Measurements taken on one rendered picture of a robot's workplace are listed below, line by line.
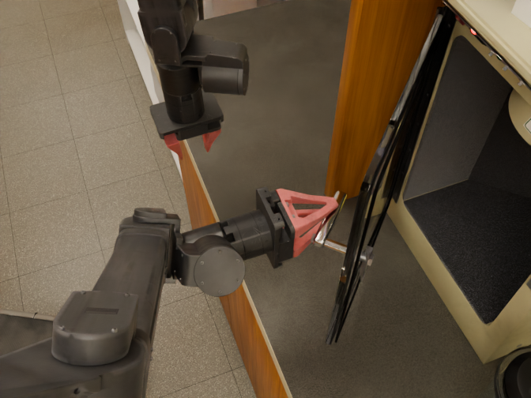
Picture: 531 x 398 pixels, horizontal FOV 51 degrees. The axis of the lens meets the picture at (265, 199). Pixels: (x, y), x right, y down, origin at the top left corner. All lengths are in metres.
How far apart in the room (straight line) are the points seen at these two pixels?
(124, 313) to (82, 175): 2.12
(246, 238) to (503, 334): 0.41
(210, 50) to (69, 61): 2.23
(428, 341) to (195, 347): 1.12
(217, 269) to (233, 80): 0.28
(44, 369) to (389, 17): 0.64
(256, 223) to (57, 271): 1.57
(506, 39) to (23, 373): 0.43
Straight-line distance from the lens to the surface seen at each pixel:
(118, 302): 0.34
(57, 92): 2.83
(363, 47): 0.81
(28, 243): 2.30
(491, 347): 0.93
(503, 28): 0.53
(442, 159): 0.96
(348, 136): 0.93
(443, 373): 0.95
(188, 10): 0.77
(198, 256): 0.60
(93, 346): 0.30
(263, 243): 0.69
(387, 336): 0.95
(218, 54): 0.77
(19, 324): 1.86
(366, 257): 0.70
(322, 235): 0.71
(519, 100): 0.74
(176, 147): 0.88
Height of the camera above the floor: 1.80
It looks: 54 degrees down
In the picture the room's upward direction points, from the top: straight up
